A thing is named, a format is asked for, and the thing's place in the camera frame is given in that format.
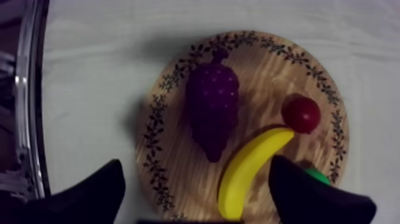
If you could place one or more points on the small red fruit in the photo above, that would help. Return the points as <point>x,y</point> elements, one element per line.
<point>301,114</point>

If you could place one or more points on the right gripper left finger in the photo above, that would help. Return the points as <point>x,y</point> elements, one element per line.
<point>84,200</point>

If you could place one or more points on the purple toy grapes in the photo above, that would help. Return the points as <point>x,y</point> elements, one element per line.
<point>212,103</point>

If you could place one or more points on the round wooden board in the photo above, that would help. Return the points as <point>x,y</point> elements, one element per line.
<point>259,78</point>

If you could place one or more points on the green toy pear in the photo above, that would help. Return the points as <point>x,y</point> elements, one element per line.
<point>318,176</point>

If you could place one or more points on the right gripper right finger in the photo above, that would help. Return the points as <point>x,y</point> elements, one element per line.
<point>306,197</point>

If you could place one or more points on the yellow toy banana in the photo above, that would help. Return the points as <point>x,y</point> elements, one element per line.
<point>247,172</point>

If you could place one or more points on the silver metal bar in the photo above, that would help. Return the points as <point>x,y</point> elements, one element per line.
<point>26,109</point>

